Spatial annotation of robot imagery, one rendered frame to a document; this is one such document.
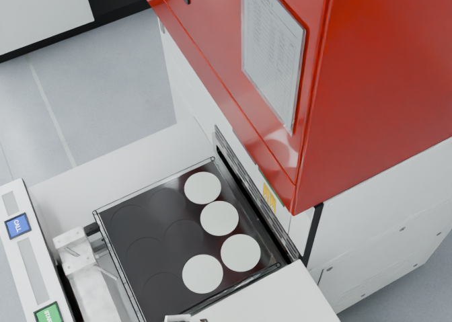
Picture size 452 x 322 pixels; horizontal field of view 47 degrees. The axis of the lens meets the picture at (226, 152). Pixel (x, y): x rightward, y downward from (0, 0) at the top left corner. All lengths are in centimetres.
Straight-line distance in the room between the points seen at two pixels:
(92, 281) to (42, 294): 13
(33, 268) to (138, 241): 26
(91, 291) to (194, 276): 26
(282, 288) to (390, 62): 65
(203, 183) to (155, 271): 28
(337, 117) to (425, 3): 20
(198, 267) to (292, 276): 24
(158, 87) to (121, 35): 48
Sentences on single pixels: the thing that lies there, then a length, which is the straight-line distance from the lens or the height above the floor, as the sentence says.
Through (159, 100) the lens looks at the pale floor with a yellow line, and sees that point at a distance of 280.
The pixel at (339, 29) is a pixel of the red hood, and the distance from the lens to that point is 65.
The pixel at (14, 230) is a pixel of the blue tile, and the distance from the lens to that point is 142.
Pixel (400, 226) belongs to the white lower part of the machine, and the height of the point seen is 78.
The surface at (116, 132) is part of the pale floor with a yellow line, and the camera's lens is 272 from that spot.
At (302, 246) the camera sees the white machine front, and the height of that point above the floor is 102.
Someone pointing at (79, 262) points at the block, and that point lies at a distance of 139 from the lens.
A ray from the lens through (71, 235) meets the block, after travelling 143.
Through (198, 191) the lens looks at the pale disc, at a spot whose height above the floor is 90.
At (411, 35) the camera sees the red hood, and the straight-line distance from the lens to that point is 77.
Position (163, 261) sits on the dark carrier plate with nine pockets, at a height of 90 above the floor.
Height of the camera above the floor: 214
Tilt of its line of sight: 57 degrees down
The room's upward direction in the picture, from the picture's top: 3 degrees counter-clockwise
